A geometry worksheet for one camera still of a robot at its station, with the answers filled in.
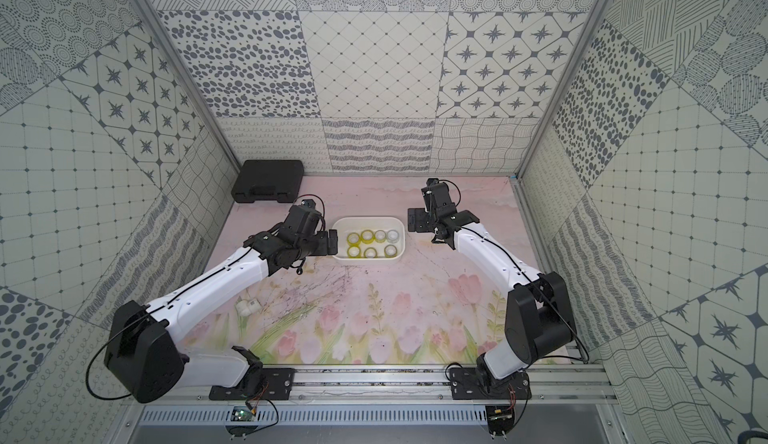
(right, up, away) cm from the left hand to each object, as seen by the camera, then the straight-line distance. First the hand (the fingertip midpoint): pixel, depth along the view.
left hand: (322, 233), depth 84 cm
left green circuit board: (-17, -43, -12) cm, 48 cm away
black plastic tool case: (-30, +18, +35) cm, 49 cm away
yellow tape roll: (+19, -8, +15) cm, 26 cm away
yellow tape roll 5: (+7, -8, +15) cm, 18 cm away
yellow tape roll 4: (+6, -4, +18) cm, 19 cm away
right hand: (+31, +4, +5) cm, 31 cm away
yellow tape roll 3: (+11, -3, +18) cm, 22 cm away
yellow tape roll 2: (+12, -8, +14) cm, 21 cm away
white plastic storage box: (+15, 0, +24) cm, 28 cm away
